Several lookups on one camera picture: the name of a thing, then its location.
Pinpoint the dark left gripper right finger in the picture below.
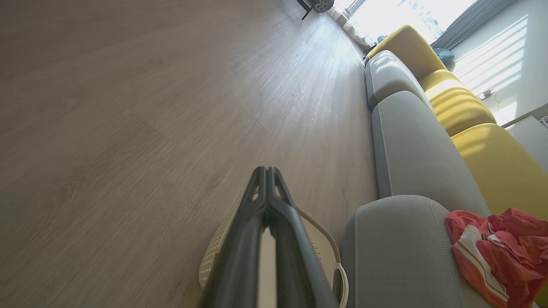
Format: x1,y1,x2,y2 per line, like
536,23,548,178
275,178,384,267
268,167,339,308

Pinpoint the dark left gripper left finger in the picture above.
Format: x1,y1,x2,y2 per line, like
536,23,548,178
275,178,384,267
205,167,268,308

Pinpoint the red jersey with white stripes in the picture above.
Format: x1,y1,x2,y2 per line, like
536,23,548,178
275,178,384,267
444,210,514,308

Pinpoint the red garment with white trim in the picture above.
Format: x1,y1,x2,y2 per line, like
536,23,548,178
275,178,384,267
484,207,548,308

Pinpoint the white perforated laundry basket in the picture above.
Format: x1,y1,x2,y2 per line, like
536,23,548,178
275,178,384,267
198,205,349,308

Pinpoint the large grey sofa seat cushion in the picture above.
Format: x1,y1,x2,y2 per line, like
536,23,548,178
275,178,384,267
371,91,491,216

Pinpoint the small grey sofa seat cushion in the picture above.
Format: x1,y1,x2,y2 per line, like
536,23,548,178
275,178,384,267
365,50,434,113

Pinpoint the grey sofa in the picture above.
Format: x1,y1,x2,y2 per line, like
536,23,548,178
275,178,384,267
342,195,540,308

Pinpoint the yellow sofa back cushion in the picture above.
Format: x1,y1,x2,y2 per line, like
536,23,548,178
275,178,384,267
451,123,548,223
367,25,448,82
419,70,497,137

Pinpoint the white sheer curtain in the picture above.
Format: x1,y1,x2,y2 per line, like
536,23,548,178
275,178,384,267
328,0,374,48

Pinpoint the teal cushion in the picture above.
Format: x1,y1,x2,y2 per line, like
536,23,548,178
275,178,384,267
432,48,456,72

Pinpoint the white side table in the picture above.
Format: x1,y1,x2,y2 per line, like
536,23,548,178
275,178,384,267
500,103,548,172

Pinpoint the bright window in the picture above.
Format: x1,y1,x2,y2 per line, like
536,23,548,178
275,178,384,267
347,0,477,44

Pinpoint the grey curtain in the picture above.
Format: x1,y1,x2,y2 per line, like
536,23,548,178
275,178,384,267
432,0,516,50

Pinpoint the wall power outlet with cord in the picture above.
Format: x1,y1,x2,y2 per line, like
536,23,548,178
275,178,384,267
479,88,502,113

